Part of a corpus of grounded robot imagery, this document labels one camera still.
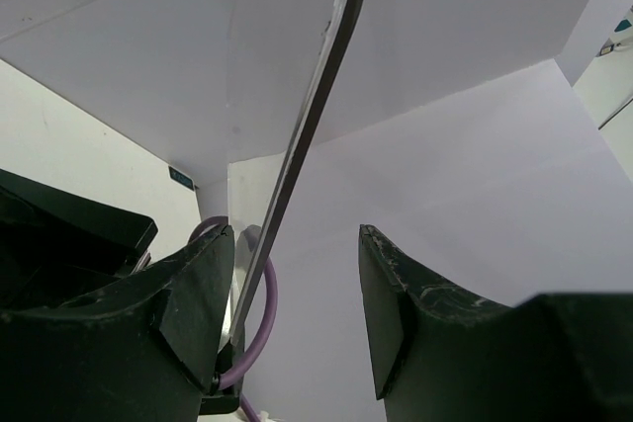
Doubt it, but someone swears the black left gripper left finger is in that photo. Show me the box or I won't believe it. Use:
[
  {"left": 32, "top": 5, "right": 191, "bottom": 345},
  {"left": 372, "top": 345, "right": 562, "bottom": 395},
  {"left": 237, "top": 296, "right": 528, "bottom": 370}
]
[{"left": 1, "top": 225, "right": 234, "bottom": 421}]

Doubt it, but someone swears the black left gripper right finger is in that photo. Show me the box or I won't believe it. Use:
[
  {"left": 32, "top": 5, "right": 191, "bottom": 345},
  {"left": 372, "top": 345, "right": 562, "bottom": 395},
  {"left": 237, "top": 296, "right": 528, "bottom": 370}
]
[{"left": 358, "top": 224, "right": 632, "bottom": 421}]

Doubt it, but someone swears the clear acrylic makeup organizer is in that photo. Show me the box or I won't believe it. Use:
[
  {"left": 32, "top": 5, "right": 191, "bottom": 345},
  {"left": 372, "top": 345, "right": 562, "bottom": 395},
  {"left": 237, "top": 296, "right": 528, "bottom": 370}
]
[{"left": 1, "top": 0, "right": 363, "bottom": 340}]

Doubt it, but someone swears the blue table label sticker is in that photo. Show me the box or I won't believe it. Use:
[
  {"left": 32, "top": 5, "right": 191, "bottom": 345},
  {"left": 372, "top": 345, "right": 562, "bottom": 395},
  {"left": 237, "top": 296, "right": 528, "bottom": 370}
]
[{"left": 168, "top": 166, "right": 196, "bottom": 191}]

